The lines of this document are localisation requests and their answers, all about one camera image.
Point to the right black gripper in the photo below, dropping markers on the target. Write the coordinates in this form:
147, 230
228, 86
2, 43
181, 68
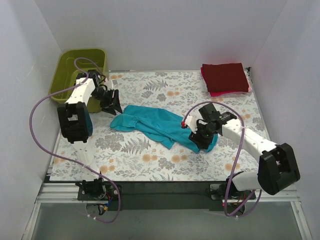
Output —
200, 137

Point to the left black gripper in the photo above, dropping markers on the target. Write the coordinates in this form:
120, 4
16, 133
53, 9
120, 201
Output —
110, 98

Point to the teal t shirt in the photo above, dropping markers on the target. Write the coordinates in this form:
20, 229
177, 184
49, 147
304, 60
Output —
157, 124

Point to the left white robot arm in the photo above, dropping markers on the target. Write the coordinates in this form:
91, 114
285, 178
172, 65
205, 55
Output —
74, 117

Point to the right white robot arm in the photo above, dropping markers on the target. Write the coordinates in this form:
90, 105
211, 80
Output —
277, 165

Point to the pink folded t shirt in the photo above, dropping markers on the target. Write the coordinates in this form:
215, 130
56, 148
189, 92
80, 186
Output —
230, 92

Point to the olive green plastic basket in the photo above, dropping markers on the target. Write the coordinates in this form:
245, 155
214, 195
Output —
78, 73

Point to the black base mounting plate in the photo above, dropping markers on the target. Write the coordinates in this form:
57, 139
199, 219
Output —
154, 195

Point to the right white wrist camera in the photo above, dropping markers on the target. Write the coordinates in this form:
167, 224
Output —
190, 122

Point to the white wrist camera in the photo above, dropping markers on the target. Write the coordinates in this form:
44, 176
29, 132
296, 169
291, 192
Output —
190, 122
110, 84

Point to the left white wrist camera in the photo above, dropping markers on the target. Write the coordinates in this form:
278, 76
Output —
110, 84

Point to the aluminium frame rail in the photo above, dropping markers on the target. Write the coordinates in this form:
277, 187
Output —
58, 193

